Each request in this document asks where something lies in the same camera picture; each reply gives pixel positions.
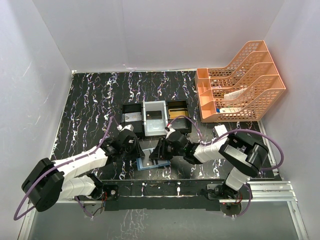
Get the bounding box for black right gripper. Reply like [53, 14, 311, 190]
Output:
[150, 137, 185, 160]

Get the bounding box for blue card holder wallet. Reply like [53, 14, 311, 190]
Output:
[136, 148, 170, 171]

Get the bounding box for gold card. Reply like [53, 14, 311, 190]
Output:
[168, 108, 189, 119]

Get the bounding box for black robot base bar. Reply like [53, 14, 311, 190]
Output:
[82, 179, 254, 213]

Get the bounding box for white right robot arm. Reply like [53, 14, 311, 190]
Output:
[149, 127, 269, 199]

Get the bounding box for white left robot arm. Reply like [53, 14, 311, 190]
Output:
[21, 124, 145, 212]

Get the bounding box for black left card tray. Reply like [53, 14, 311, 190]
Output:
[121, 103, 144, 135]

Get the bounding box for black card tray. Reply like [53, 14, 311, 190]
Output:
[166, 99, 192, 134]
[121, 103, 144, 135]

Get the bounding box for white middle card tray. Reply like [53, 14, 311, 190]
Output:
[142, 100, 168, 137]

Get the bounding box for white silver card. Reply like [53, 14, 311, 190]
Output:
[124, 112, 142, 122]

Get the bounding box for black right card tray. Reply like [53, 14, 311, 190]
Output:
[166, 99, 192, 134]

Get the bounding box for black card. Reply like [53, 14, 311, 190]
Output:
[146, 110, 163, 120]

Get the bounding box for white bottle in organizer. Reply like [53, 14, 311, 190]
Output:
[216, 107, 242, 114]

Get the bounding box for white paper in organizer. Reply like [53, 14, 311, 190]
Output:
[223, 87, 247, 101]

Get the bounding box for orange plastic file organizer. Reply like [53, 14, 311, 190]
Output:
[195, 40, 286, 123]

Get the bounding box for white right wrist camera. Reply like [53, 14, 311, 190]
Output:
[164, 123, 176, 136]

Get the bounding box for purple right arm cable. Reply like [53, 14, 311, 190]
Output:
[166, 115, 285, 218]

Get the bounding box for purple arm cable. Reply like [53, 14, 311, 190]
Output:
[166, 115, 285, 218]
[12, 116, 121, 221]

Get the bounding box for aluminium frame rail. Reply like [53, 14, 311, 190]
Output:
[14, 129, 308, 240]

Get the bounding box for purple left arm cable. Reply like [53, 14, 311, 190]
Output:
[12, 116, 121, 221]

